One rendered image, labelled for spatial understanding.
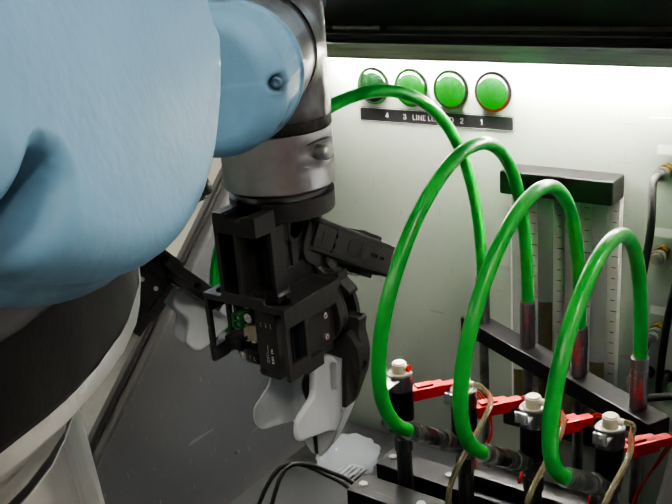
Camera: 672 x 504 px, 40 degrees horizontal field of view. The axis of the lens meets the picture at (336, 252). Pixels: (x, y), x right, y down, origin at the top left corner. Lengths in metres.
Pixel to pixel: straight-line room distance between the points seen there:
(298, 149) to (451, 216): 0.70
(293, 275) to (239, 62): 0.21
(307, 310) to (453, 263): 0.70
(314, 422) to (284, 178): 0.18
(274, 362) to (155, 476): 0.64
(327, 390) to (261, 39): 0.30
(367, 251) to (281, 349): 0.11
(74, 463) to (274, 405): 0.53
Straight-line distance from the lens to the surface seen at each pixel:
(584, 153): 1.16
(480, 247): 1.16
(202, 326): 0.91
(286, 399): 0.70
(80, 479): 0.17
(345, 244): 0.66
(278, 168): 0.58
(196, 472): 1.30
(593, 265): 0.81
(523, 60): 1.14
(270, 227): 0.59
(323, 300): 0.62
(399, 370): 1.03
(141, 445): 1.20
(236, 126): 0.45
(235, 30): 0.45
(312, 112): 0.58
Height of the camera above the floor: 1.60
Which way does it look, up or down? 20 degrees down
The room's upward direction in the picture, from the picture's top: 5 degrees counter-clockwise
